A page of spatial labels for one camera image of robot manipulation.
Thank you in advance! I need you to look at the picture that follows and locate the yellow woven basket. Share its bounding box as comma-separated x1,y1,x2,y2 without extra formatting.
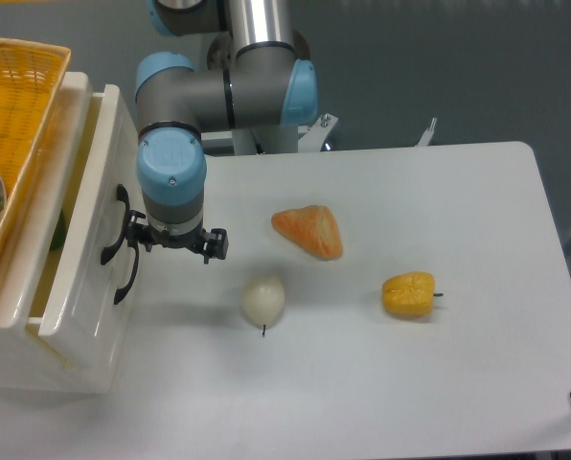
0,37,71,259

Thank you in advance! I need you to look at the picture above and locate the white drawer cabinet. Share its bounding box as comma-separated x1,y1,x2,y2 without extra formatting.
0,72,117,393

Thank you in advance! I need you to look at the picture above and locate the white drawer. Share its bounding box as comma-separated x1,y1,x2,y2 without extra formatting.
29,84,142,370

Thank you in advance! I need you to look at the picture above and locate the black top drawer handle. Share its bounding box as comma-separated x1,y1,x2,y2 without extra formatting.
100,184,131,265

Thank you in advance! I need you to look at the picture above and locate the orange slice toy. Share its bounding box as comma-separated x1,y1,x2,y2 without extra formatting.
271,205,343,261

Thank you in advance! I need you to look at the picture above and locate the yellow bell pepper toy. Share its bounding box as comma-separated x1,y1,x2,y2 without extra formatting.
381,271,443,316

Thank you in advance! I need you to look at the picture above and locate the green bell pepper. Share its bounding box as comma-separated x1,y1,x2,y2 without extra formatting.
49,211,67,251

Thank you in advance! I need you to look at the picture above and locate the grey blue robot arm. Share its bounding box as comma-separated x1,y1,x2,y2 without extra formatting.
101,1,318,264

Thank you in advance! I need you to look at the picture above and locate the white table clamp bracket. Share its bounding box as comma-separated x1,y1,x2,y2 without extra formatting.
416,117,438,148

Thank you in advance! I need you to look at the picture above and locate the white pear toy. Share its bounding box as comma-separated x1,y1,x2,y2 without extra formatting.
241,275,286,336

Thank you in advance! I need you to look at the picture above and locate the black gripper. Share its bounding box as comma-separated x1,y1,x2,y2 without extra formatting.
125,210,229,265

